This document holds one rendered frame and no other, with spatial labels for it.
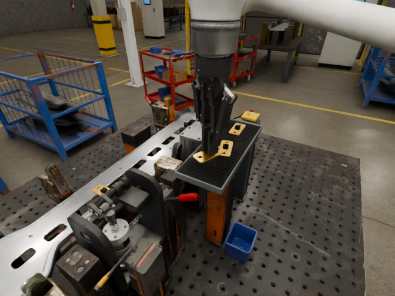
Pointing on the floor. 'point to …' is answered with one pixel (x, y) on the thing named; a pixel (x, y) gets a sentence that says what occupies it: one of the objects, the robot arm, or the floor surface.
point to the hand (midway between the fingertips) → (210, 140)
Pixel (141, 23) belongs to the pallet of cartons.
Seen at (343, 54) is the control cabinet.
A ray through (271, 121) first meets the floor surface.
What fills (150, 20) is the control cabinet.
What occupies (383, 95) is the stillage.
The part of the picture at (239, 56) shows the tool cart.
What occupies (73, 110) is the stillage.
